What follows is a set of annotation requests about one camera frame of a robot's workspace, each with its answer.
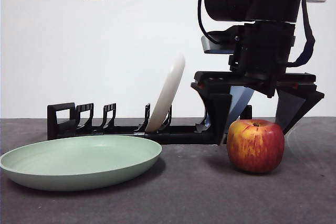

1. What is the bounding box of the red yellow apple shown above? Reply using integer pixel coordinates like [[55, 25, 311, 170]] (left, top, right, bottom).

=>
[[226, 119, 285, 174]]

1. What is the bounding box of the green plate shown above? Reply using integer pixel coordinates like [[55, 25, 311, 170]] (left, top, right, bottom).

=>
[[0, 134, 163, 192]]

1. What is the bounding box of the blue plate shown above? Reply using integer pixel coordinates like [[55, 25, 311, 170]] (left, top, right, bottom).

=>
[[203, 86, 255, 130]]

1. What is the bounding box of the black plate rack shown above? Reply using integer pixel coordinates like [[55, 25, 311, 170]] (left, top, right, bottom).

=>
[[47, 102, 253, 145]]

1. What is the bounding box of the cream white plate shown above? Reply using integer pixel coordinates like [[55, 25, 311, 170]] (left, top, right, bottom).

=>
[[145, 52, 186, 132]]

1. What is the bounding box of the braided black cable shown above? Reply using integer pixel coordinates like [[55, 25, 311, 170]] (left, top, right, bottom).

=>
[[287, 0, 316, 68]]

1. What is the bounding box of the pale grey camera box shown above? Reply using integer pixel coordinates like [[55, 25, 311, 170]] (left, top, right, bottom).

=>
[[201, 31, 238, 55]]

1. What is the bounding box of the smooth black cable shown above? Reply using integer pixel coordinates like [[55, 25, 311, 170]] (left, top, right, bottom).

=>
[[197, 0, 220, 44]]

